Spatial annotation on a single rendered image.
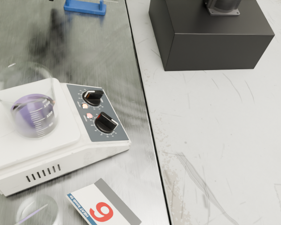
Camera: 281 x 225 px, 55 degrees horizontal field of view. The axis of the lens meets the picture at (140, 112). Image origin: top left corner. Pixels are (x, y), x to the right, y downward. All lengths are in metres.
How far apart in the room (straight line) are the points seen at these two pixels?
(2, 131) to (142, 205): 0.22
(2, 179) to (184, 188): 0.26
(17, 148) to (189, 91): 0.34
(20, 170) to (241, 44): 0.46
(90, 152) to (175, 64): 0.27
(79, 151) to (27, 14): 0.43
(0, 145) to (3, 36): 0.34
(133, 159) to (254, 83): 0.32
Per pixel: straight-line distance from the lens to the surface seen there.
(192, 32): 0.54
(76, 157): 0.40
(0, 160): 0.38
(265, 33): 0.61
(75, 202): 0.39
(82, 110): 0.43
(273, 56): 0.74
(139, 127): 0.49
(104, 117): 0.41
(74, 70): 0.57
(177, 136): 0.49
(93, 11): 0.71
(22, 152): 0.37
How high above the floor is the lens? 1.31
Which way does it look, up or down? 53 degrees down
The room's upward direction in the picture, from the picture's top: 11 degrees clockwise
